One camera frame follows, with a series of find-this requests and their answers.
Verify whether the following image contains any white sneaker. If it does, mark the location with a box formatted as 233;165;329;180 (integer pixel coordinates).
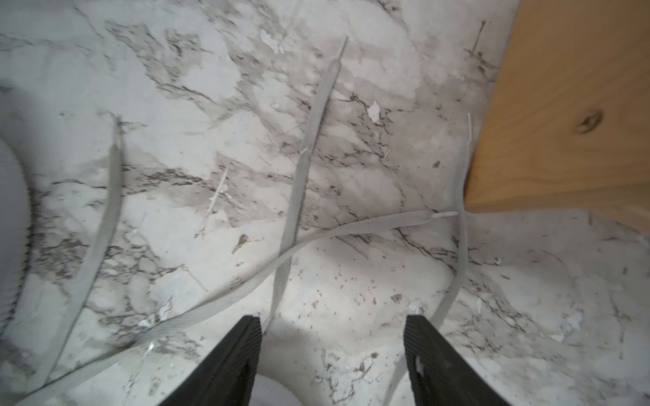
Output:
1;116;123;392
15;37;460;405

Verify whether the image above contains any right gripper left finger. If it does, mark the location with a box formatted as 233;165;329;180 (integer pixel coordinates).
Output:
161;316;262;406

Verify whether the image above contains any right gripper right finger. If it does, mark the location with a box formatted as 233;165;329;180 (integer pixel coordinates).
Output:
404;315;509;406

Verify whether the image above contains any wooden shelf stand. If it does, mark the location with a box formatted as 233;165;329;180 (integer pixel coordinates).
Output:
465;1;649;232

